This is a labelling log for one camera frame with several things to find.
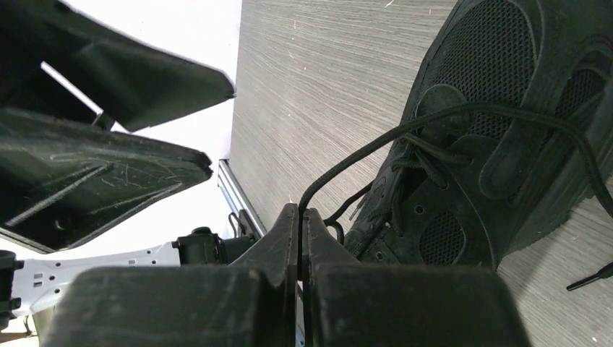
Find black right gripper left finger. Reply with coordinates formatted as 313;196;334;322
41;204;300;347

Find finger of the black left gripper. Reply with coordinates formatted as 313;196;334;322
1;108;213;254
1;1;235;132

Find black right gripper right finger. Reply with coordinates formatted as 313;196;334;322
302;209;530;346

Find black suede sneaker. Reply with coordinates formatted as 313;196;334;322
299;1;612;269

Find aluminium rail frame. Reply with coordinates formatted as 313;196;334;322
218;159;267;239

